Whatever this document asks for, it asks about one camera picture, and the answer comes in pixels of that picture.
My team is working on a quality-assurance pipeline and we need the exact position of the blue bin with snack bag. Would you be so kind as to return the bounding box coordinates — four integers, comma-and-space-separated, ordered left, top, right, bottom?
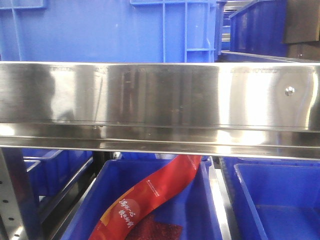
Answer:
61, 159, 222, 240

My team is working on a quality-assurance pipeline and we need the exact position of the blue bin lower left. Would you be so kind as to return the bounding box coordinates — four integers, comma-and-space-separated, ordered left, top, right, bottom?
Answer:
21, 149, 93, 197

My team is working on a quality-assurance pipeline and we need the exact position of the empty blue bin right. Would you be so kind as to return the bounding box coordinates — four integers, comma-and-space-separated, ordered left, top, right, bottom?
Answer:
220, 157, 320, 240

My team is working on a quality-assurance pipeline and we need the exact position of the dark blue bin upper right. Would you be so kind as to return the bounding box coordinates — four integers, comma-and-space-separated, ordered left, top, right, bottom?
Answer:
229, 0, 288, 57

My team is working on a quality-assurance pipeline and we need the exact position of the dark red dried meat sheet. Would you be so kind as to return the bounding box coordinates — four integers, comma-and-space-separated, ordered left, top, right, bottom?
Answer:
125, 214, 183, 240

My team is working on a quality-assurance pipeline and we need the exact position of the red snack bag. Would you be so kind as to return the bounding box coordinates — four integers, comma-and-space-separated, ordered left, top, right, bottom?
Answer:
89, 155, 202, 240

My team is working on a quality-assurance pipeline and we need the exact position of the large blue crate upper shelf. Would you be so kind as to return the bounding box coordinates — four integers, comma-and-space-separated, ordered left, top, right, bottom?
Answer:
0, 0, 218, 63

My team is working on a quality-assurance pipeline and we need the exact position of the perforated steel shelf upright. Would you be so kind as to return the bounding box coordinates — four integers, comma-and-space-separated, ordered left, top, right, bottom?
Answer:
0, 147, 43, 240

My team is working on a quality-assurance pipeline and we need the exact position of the stainless steel shelf rail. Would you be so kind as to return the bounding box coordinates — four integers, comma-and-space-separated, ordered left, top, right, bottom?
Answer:
0, 61, 320, 159

